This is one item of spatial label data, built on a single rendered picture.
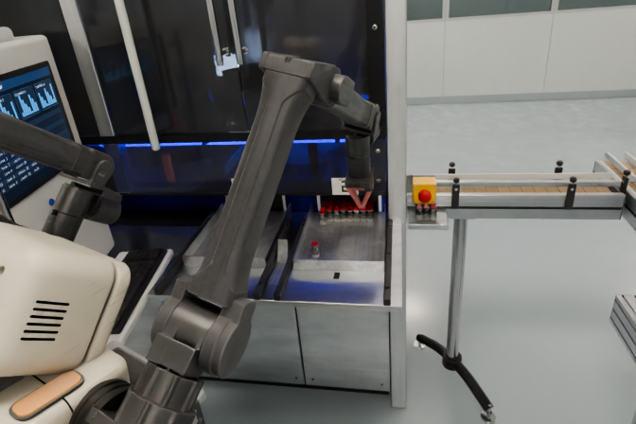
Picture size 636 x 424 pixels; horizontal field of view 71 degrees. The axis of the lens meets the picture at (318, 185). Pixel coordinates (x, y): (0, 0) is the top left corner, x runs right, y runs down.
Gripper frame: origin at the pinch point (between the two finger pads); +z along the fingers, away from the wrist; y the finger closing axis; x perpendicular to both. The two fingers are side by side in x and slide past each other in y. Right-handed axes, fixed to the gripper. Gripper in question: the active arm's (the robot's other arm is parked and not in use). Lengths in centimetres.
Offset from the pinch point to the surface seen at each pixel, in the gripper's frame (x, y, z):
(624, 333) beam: -83, 24, 64
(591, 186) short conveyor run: -72, 44, 19
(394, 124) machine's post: -8.2, 27.2, -11.8
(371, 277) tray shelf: -1.8, -3.0, 21.3
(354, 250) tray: 4.0, 9.8, 21.5
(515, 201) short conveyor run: -47, 37, 20
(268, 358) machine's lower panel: 45, 23, 87
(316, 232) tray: 17.4, 19.7, 21.7
